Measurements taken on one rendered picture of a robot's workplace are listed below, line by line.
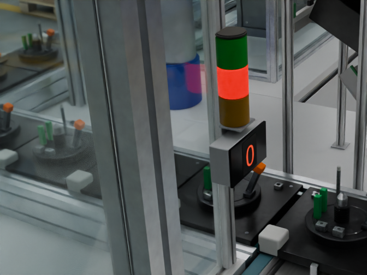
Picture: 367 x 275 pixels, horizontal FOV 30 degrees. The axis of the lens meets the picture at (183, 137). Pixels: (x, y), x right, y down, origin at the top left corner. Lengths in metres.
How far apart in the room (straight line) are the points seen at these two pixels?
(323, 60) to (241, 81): 1.47
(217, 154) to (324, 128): 0.95
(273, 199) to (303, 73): 1.02
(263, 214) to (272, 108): 0.78
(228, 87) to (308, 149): 0.85
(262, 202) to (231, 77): 0.45
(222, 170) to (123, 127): 0.79
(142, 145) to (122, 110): 0.02
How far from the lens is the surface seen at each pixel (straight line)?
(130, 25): 0.32
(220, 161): 1.11
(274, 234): 1.33
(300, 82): 2.34
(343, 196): 1.34
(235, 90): 1.09
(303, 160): 1.85
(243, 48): 1.07
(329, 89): 2.53
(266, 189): 1.51
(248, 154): 1.15
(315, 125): 2.04
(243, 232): 1.37
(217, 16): 1.07
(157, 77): 0.34
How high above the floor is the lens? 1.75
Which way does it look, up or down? 26 degrees down
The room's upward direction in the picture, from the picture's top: 5 degrees counter-clockwise
